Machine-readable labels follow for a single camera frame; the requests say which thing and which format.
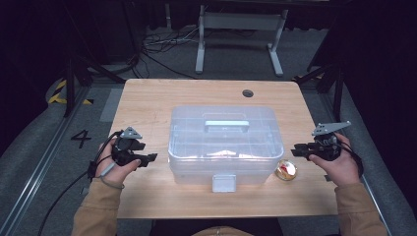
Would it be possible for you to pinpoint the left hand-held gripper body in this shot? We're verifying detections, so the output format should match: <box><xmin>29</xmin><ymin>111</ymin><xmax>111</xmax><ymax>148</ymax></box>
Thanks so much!
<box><xmin>111</xmin><ymin>126</ymin><xmax>147</xmax><ymax>166</ymax></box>

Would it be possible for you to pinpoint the person's right hand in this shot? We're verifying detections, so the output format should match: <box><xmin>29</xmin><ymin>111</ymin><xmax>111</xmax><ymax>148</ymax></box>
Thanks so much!
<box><xmin>308</xmin><ymin>132</ymin><xmax>362</xmax><ymax>189</ymax></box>

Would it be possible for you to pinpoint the round gold candy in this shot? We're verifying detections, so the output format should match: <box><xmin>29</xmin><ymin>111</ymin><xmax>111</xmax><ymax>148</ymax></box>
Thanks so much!
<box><xmin>273</xmin><ymin>158</ymin><xmax>299</xmax><ymax>182</ymax></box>

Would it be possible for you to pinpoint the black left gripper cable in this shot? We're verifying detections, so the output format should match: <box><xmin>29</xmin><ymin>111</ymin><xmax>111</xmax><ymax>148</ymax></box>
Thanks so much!
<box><xmin>36</xmin><ymin>130</ymin><xmax>124</xmax><ymax>236</ymax></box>

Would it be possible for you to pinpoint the dark curtain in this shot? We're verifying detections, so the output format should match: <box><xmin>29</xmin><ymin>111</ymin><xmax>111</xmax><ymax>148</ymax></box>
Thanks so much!
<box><xmin>141</xmin><ymin>0</ymin><xmax>332</xmax><ymax>32</ymax></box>

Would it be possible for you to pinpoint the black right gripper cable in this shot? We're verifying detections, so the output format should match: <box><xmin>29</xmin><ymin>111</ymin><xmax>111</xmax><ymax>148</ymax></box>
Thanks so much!
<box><xmin>332</xmin><ymin>136</ymin><xmax>365</xmax><ymax>179</ymax></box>

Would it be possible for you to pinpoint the transparent plastic storage box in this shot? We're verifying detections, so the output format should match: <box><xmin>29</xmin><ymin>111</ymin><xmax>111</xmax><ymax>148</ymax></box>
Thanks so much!
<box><xmin>167</xmin><ymin>104</ymin><xmax>285</xmax><ymax>194</ymax></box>

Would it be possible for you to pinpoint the person's left hand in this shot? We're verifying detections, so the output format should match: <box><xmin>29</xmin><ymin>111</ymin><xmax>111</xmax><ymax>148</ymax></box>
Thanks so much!
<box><xmin>94</xmin><ymin>137</ymin><xmax>143</xmax><ymax>189</ymax></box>

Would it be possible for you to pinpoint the bundle of floor cables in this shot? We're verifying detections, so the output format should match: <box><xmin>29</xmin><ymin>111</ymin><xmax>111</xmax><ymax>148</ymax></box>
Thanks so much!
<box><xmin>140</xmin><ymin>25</ymin><xmax>202</xmax><ymax>81</ymax></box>

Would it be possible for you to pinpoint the person's tan jacket front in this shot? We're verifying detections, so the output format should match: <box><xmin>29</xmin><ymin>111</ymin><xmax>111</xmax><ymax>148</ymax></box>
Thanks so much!
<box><xmin>191</xmin><ymin>225</ymin><xmax>256</xmax><ymax>236</ymax></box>

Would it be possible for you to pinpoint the black metal stand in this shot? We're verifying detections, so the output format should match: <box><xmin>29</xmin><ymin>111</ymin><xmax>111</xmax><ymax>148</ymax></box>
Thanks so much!
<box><xmin>292</xmin><ymin>61</ymin><xmax>346</xmax><ymax>123</ymax></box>
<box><xmin>63</xmin><ymin>54</ymin><xmax>128</xmax><ymax>119</ymax></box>

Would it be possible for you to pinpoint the grey cable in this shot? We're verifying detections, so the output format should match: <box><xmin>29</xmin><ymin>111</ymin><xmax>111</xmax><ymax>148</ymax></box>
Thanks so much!
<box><xmin>98</xmin><ymin>161</ymin><xmax>126</xmax><ymax>191</ymax></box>

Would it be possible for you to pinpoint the metal floor rail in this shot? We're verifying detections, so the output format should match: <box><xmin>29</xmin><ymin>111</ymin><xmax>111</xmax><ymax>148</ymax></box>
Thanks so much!
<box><xmin>319</xmin><ymin>92</ymin><xmax>394</xmax><ymax>236</ymax></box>
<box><xmin>0</xmin><ymin>86</ymin><xmax>91</xmax><ymax>236</ymax></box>

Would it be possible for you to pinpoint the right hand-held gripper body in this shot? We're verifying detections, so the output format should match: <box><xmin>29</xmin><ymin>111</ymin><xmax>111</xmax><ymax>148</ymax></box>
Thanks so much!
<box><xmin>309</xmin><ymin>120</ymin><xmax>352</xmax><ymax>162</ymax></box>

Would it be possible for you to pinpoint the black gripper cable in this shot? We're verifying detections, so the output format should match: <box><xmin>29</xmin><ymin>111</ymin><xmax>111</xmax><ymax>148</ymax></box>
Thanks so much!
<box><xmin>332</xmin><ymin>136</ymin><xmax>365</xmax><ymax>179</ymax></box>
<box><xmin>36</xmin><ymin>130</ymin><xmax>124</xmax><ymax>236</ymax></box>

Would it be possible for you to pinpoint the white metal desk frame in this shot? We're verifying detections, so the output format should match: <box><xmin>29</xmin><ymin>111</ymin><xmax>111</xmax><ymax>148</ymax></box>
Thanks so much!
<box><xmin>194</xmin><ymin>4</ymin><xmax>290</xmax><ymax>79</ymax></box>

